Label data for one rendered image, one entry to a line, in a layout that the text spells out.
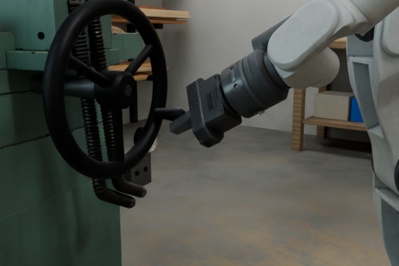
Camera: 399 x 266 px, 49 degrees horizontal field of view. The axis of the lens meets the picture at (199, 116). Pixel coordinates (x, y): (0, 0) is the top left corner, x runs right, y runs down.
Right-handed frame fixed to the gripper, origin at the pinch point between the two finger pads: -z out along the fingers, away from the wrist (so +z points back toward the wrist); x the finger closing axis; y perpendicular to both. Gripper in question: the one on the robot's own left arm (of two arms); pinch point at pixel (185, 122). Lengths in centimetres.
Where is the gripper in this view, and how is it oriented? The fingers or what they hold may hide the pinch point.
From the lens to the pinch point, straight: 75.8
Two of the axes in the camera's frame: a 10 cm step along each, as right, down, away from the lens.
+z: 7.6, -4.3, -4.8
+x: -1.3, -8.4, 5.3
